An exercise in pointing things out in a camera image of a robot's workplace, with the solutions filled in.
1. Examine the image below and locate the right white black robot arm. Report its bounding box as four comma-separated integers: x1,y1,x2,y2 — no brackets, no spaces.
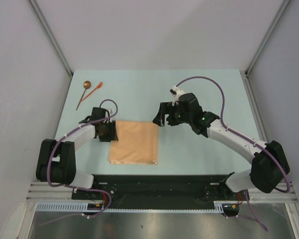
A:
152,93,290,200

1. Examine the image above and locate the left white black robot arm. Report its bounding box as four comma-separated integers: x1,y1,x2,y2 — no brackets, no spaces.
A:
36,107,118,199

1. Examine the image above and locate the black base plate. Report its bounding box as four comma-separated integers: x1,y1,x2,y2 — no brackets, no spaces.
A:
72,175,250,210

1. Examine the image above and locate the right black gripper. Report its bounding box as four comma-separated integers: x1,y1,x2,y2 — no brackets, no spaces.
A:
152,102,192,127

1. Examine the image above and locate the orange cloth napkin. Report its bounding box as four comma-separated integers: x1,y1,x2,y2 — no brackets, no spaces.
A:
108,121,158,165

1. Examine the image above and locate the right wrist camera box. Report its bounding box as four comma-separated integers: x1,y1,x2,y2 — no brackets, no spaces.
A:
170,86,185,106

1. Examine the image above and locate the right aluminium frame post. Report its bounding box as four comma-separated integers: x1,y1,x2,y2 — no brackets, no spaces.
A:
244,0,293,78

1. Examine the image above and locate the slotted cable duct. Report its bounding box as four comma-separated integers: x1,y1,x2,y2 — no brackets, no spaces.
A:
36,202,240,213

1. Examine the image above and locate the left aluminium frame post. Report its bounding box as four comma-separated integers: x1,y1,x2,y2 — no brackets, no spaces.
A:
26,0,74,79

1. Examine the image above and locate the orange plastic fork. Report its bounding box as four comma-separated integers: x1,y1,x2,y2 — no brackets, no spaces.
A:
82,81,103,101

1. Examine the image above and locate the copper spoon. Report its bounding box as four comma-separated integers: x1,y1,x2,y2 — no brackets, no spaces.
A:
76,81,91,110

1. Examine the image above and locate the aluminium frame post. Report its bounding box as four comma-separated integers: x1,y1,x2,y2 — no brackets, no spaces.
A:
244,0,293,78
26,0,74,79

